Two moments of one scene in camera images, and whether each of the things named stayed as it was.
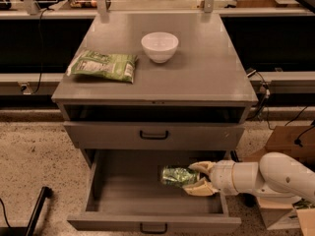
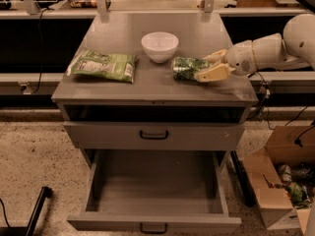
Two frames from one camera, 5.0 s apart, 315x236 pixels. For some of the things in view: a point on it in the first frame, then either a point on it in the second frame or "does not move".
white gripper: x=221 y=177 -> x=240 y=58
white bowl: x=159 y=46 does not move
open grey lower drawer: x=125 y=196 does not move
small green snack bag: x=178 y=176 -> x=186 y=68
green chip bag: x=106 y=65 does not move
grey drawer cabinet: x=196 y=101 does not move
